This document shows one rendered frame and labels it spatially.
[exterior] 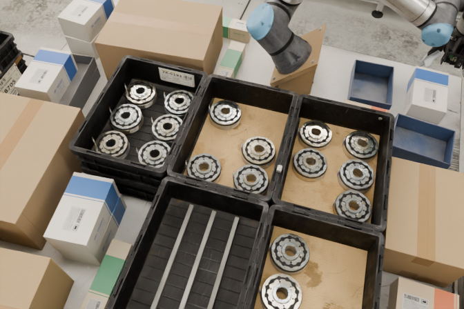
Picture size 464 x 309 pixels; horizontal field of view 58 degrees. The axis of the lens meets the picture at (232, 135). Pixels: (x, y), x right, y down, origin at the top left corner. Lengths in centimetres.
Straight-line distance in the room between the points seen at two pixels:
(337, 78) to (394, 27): 151
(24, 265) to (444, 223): 111
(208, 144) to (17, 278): 63
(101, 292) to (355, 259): 69
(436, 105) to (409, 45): 148
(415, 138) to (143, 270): 104
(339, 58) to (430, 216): 80
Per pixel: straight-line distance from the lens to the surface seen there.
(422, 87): 170
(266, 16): 149
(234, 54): 170
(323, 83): 172
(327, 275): 119
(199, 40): 155
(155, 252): 120
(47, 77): 162
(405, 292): 130
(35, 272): 119
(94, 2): 182
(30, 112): 146
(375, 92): 174
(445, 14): 133
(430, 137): 168
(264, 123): 139
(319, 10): 320
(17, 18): 337
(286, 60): 154
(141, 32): 161
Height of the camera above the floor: 194
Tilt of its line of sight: 55 degrees down
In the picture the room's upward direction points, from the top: 1 degrees clockwise
